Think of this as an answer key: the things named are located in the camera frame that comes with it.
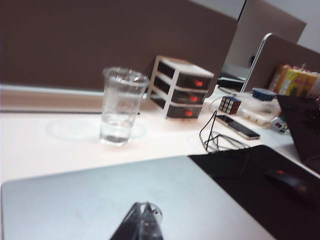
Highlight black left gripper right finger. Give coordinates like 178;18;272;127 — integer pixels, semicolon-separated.
139;201;164;240

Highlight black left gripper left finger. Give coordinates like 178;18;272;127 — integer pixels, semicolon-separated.
109;201;148;240

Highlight clear plastic coffee cup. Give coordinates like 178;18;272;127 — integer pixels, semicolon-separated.
99;66;150;147

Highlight silver Dell laptop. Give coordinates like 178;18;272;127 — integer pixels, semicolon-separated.
0;154;276;240

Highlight black mouse pad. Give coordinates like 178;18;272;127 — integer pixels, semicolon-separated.
187;144;320;240

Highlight black computer mouse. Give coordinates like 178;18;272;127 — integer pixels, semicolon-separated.
264;168;311;195

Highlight Rubik's cube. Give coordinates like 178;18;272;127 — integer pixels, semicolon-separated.
218;95;243;115

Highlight white three-drawer organizer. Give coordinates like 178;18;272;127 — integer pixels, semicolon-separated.
147;55;215;120

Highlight white blue power adapter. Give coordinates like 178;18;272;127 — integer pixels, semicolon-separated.
269;116;288;132

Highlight black flat device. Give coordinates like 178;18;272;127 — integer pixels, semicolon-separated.
217;76;246;89

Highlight blue bowl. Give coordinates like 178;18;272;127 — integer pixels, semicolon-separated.
251;87;277;102

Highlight brown desk partition panel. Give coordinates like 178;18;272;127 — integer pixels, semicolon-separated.
0;0;238;114

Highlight yellow snack packages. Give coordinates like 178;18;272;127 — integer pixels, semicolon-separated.
271;63;320;99

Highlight beige partition panel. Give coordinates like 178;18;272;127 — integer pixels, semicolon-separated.
222;0;307;75

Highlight thin black cable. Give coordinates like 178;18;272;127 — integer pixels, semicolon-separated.
199;109;251;153

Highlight brown partition with white frame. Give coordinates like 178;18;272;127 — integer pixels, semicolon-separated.
239;32;320;97

